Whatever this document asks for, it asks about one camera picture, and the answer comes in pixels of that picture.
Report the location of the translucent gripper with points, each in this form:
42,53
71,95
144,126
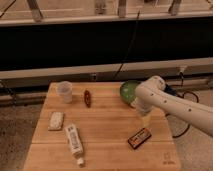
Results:
145,119

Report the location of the green ceramic bowl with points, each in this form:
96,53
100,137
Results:
127,92

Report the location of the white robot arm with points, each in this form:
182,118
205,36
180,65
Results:
151,93

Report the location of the black orange small box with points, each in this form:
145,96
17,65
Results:
139,138

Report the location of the brown oblong snack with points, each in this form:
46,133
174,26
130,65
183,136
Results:
87,98

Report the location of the white tube bottle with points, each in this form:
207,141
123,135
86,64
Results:
75,144

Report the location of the clear plastic cup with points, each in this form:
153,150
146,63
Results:
64,90

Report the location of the white sponge block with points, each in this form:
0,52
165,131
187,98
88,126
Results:
56,121

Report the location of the wall power outlet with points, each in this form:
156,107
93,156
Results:
182,69

